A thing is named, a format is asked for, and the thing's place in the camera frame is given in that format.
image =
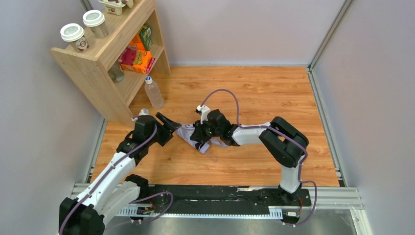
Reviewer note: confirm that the green drink carton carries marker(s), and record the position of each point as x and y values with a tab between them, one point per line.
142	39

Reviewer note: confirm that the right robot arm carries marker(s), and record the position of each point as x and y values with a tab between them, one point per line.
285	143

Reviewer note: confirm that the glass jar on shelf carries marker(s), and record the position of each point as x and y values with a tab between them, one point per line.
116	72

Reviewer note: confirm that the lavender folding umbrella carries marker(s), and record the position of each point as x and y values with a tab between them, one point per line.
186	131

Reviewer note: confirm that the front white-lidded paper cup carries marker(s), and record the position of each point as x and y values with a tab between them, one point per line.
74	34

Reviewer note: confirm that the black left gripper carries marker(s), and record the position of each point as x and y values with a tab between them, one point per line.
165	132

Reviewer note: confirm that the white-lidded paper cup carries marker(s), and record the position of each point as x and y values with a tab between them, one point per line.
95	21
74	34

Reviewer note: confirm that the clear plastic water bottle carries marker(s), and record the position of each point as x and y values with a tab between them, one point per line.
153	92

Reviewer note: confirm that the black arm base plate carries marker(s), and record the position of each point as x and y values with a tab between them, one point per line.
220	200

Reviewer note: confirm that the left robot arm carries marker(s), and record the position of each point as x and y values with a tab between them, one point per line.
120	165

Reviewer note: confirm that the wooden shelf unit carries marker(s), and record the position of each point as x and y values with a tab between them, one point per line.
89	70

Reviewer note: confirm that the orange snack box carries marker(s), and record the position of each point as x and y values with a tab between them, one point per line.
138	61

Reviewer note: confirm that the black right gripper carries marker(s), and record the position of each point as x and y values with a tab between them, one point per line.
201	132

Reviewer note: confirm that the rear white-lidded paper cup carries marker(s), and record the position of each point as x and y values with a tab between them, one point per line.
95	21

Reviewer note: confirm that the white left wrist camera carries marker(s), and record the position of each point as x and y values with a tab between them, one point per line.
142	112

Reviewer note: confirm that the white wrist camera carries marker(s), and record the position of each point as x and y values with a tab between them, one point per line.
203	111
142	112

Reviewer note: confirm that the yogurt cup pack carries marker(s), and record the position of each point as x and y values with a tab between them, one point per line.
116	7

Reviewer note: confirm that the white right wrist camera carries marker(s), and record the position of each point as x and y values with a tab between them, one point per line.
203	111

